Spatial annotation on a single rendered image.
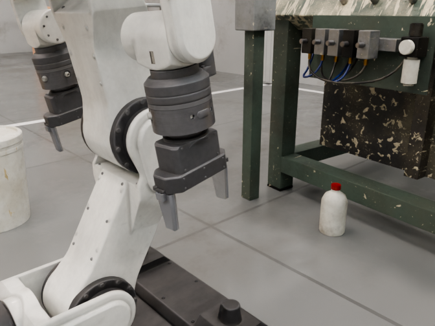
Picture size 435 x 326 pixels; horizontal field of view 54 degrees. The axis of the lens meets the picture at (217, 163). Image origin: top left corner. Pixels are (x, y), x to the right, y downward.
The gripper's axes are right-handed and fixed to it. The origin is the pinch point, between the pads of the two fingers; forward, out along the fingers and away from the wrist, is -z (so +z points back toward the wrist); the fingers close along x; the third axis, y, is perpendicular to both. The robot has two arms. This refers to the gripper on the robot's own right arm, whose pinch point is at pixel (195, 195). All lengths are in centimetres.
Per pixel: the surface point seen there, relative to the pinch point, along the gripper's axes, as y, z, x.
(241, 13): 74, 15, 101
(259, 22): 67, 11, 102
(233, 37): 364, -48, 415
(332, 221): 29, -61, 89
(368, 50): 20, 1, 98
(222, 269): 45, -61, 43
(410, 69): 7, -5, 100
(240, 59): 351, -76, 410
